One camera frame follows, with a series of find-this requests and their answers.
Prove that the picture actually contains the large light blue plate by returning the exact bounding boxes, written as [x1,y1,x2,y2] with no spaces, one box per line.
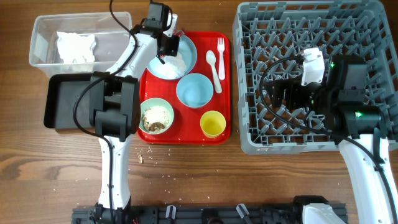
[146,31,198,81]

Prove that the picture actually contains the white napkin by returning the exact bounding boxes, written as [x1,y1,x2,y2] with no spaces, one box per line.
[57,32,96,64]
[147,53,187,80]

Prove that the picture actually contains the white plastic spoon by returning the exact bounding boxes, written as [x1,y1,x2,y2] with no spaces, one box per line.
[206,50,222,93]

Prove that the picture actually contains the light blue bowl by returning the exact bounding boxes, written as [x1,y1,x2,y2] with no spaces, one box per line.
[176,73,214,109]

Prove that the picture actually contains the pink plastic fork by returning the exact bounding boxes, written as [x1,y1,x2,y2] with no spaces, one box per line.
[217,37,226,80]

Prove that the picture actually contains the green bowl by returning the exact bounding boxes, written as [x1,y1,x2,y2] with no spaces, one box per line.
[139,98,174,135]

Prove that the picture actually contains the rice and food scraps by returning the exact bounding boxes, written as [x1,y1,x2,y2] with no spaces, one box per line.
[142,106,172,134]

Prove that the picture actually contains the yellow cup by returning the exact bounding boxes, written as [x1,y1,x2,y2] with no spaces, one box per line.
[200,110,226,138]

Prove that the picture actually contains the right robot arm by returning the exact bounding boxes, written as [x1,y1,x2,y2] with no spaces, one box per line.
[259,54,397,223]

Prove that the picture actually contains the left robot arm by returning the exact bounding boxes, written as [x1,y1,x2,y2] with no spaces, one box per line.
[85,15,179,223]

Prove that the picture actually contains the clear plastic waste bin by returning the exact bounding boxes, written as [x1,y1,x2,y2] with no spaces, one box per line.
[29,12,129,77]

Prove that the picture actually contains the grey dishwasher rack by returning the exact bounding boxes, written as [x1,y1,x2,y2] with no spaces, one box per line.
[233,1,397,155]

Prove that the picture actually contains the black food waste tray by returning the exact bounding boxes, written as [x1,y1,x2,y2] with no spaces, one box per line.
[43,72,135,130]

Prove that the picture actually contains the red serving tray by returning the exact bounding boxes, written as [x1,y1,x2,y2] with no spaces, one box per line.
[137,31,231,145]

